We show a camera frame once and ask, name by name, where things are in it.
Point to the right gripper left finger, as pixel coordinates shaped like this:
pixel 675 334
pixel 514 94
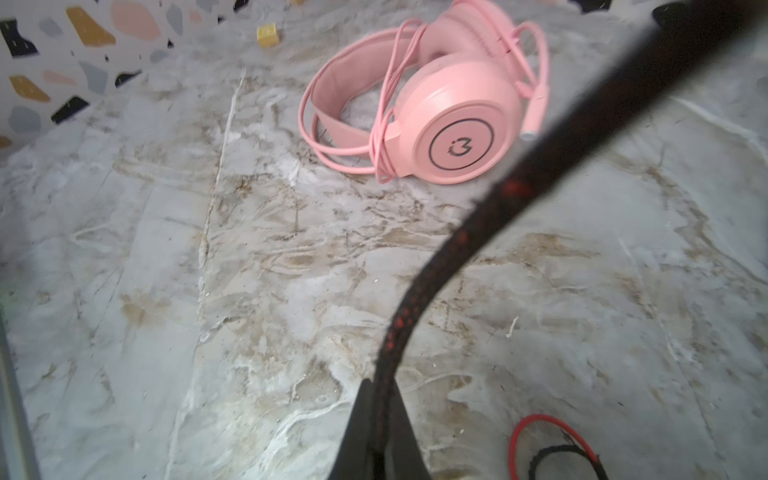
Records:
pixel 354 460

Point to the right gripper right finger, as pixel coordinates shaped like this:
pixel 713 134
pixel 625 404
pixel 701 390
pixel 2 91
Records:
pixel 403 458

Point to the pink headphones with cable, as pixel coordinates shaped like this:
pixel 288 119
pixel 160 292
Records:
pixel 442 101

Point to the wooden letter block G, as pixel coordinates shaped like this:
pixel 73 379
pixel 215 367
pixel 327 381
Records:
pixel 268 35

